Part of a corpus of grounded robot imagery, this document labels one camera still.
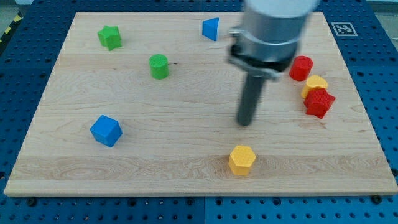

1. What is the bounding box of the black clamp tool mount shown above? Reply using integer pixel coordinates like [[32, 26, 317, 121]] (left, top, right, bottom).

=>
[[228, 27, 294, 80]]

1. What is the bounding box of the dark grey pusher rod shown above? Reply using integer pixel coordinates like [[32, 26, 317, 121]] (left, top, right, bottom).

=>
[[236, 74, 265, 126]]

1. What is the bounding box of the yellow hexagon block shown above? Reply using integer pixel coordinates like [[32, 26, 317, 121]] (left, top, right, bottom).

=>
[[228, 145, 256, 176]]

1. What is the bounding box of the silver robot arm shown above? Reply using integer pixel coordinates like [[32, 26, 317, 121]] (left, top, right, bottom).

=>
[[228, 0, 320, 126]]

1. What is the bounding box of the red star block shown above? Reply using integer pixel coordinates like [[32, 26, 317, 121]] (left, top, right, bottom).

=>
[[303, 88, 336, 119]]

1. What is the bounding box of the green star block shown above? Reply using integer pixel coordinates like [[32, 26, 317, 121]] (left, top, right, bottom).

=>
[[97, 26, 122, 51]]

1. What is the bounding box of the blue triangle block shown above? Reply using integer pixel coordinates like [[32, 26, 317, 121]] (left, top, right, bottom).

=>
[[202, 17, 220, 41]]

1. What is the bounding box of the red cylinder block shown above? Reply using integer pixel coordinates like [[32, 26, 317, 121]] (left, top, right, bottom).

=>
[[289, 55, 313, 81]]

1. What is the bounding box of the yellow heart block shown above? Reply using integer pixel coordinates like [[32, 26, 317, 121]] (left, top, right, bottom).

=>
[[300, 75, 328, 98]]

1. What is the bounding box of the green cylinder block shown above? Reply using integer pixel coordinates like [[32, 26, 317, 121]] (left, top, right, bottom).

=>
[[149, 54, 169, 80]]

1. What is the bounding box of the white fiducial marker tag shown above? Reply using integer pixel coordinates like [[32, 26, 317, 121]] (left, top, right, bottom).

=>
[[331, 22, 358, 37]]

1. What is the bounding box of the wooden board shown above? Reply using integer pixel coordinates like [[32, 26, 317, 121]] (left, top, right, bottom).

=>
[[4, 12, 397, 197]]

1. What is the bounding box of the blue cube block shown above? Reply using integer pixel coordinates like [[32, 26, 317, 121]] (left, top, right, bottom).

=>
[[90, 115, 123, 147]]

